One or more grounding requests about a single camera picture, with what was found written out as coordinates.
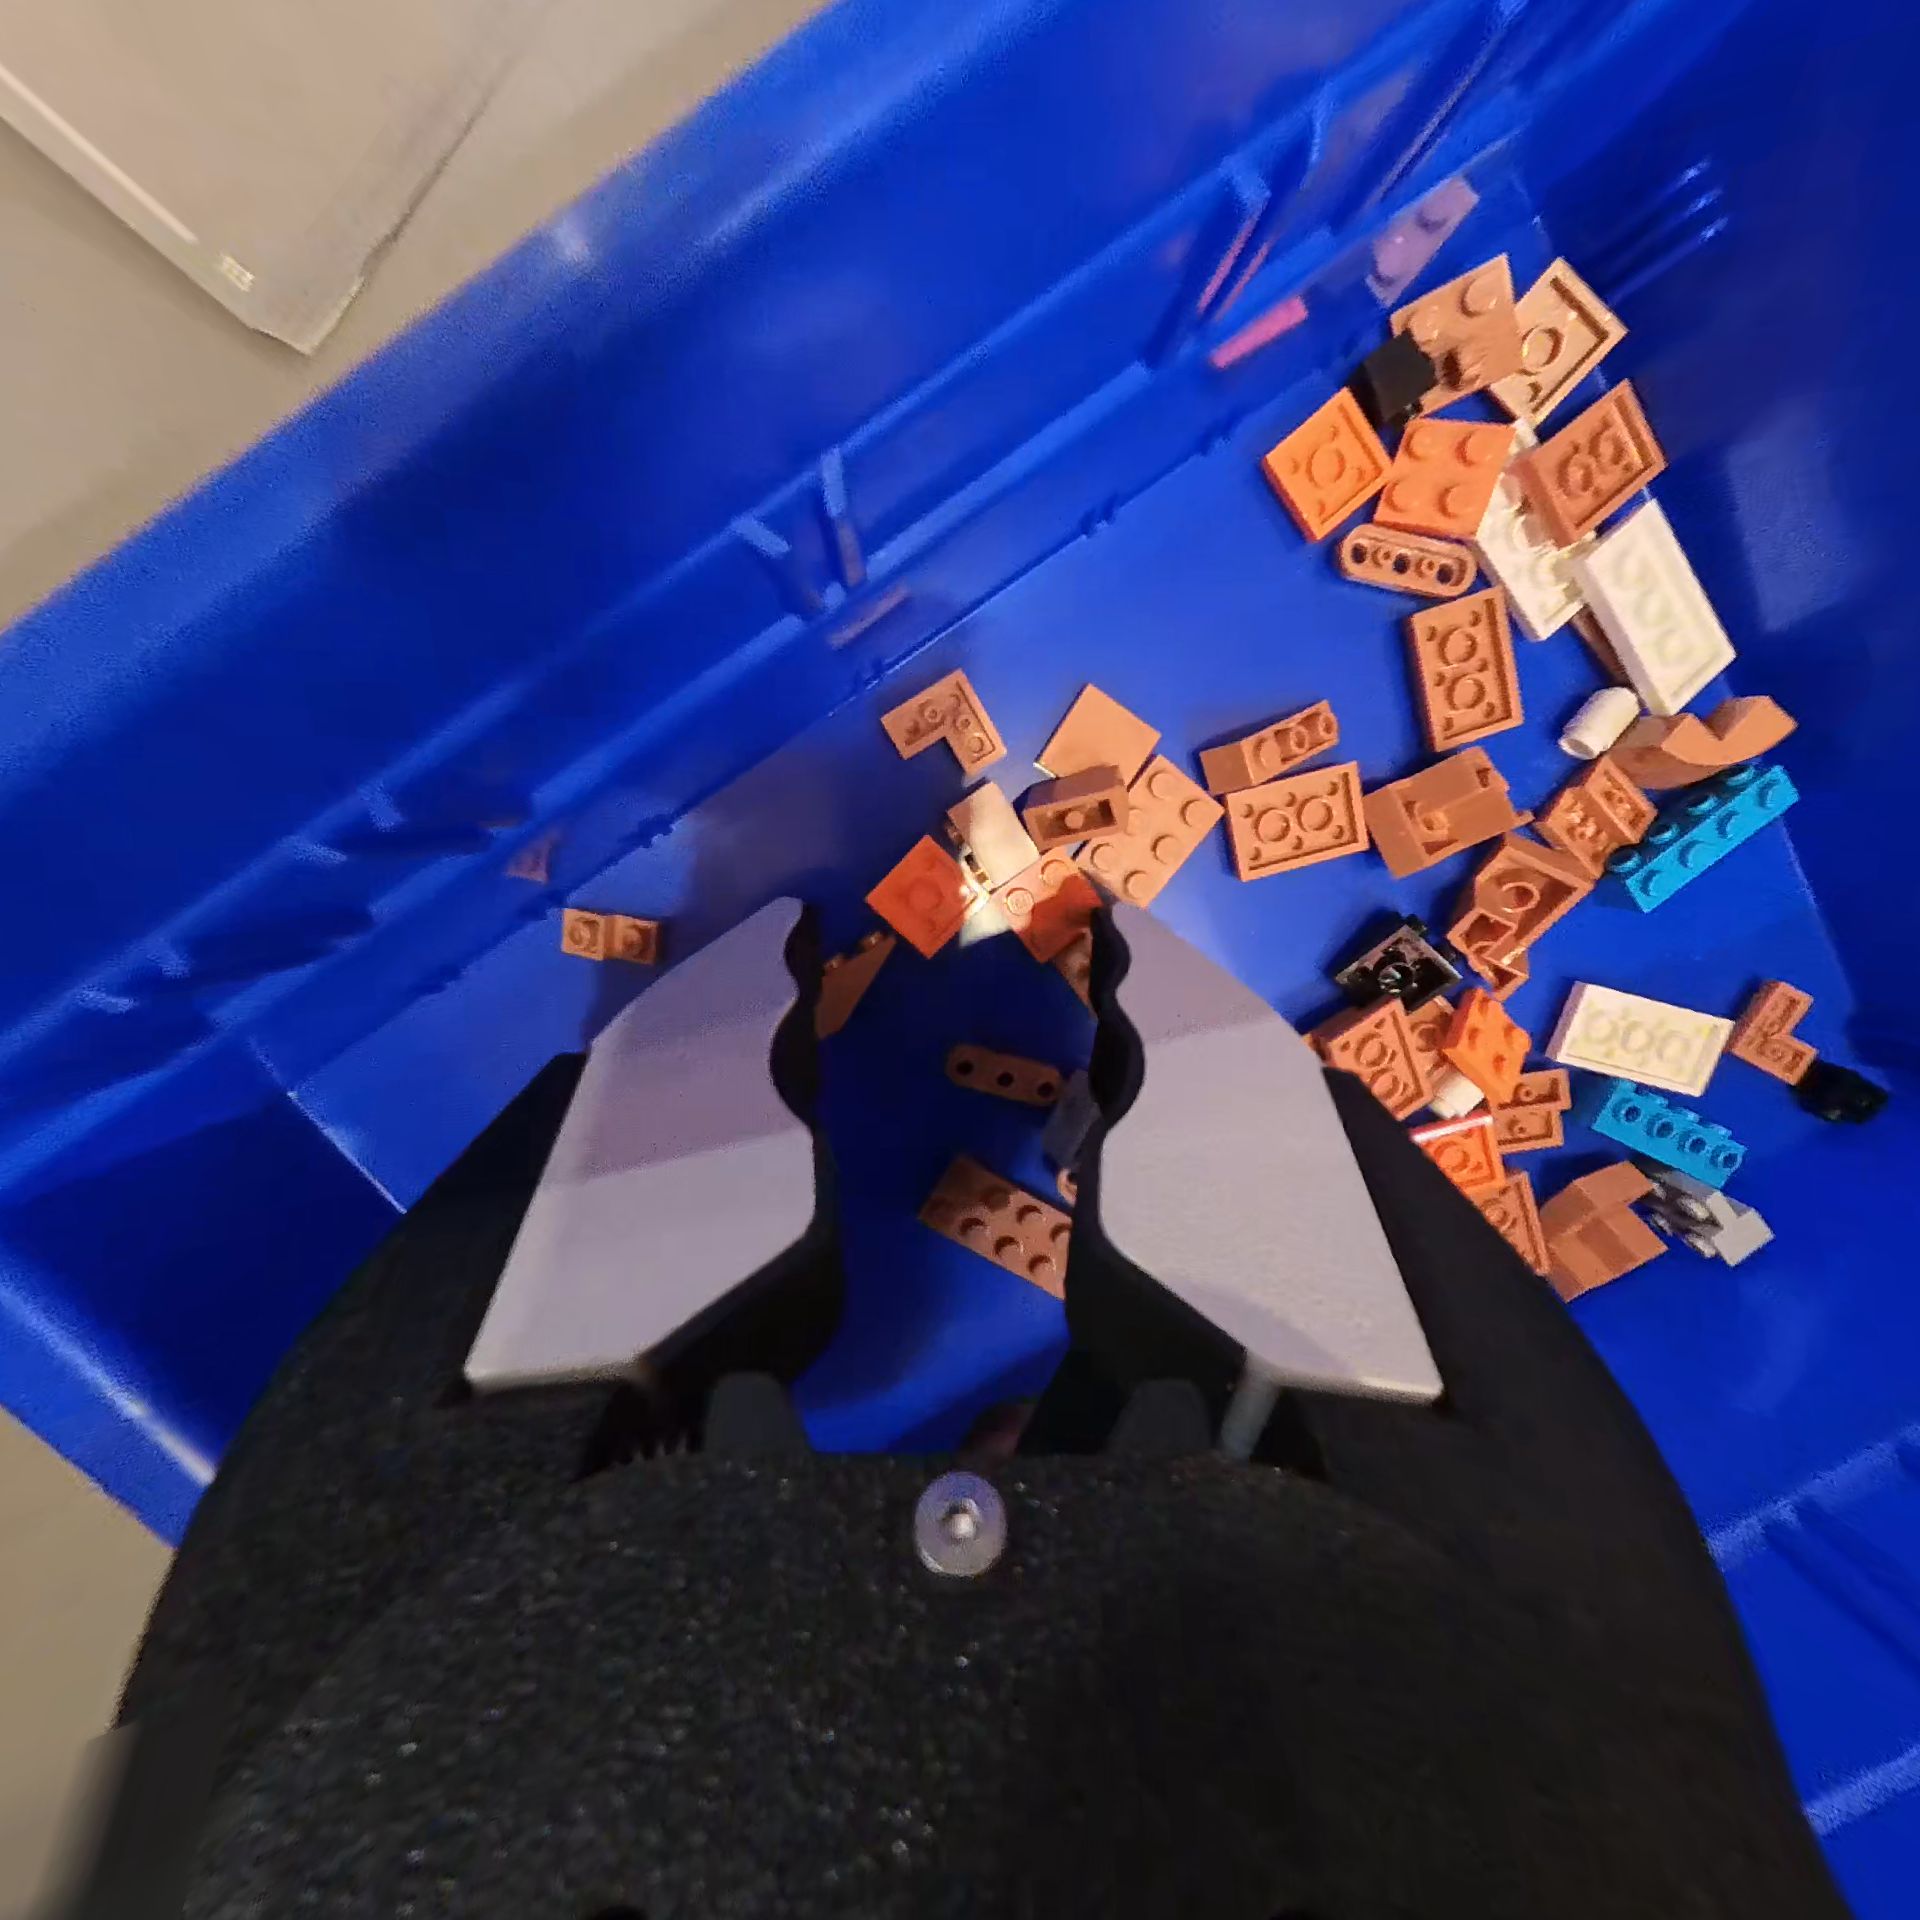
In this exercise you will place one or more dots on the clear acrylic plate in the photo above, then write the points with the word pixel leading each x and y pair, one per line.
pixel 225 148

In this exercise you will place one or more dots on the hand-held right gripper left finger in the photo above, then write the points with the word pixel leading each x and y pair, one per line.
pixel 661 1171

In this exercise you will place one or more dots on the grey desk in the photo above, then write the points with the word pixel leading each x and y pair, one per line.
pixel 89 451

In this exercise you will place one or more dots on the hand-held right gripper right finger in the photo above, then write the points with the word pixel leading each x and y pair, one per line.
pixel 1244 1185

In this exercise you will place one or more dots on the blue plastic bin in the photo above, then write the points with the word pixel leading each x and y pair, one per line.
pixel 600 524

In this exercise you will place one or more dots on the pile of toy bricks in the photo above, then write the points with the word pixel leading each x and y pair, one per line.
pixel 1455 662

